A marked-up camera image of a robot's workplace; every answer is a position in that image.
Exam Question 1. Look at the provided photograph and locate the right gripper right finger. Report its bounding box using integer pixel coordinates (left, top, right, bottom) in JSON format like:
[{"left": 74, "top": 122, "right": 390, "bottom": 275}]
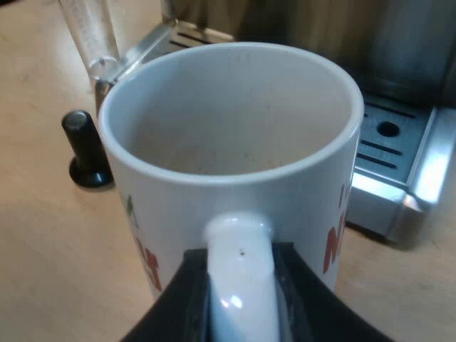
[{"left": 271, "top": 241, "right": 392, "bottom": 342}]

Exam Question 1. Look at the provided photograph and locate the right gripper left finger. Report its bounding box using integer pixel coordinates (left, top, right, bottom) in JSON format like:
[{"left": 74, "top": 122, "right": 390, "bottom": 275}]
[{"left": 120, "top": 247, "right": 212, "bottom": 342}]

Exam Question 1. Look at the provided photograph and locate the small black tamper with knob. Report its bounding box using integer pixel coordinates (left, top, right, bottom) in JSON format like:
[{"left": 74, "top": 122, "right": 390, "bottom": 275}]
[{"left": 61, "top": 110, "right": 115, "bottom": 188}]

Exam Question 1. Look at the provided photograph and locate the white mug red black print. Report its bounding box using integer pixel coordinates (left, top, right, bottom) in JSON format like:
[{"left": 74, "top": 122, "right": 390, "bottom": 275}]
[{"left": 98, "top": 41, "right": 365, "bottom": 342}]

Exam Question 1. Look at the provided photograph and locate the steel espresso machine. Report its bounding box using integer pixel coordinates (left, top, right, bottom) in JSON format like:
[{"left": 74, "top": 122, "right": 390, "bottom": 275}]
[{"left": 94, "top": 0, "right": 456, "bottom": 244}]

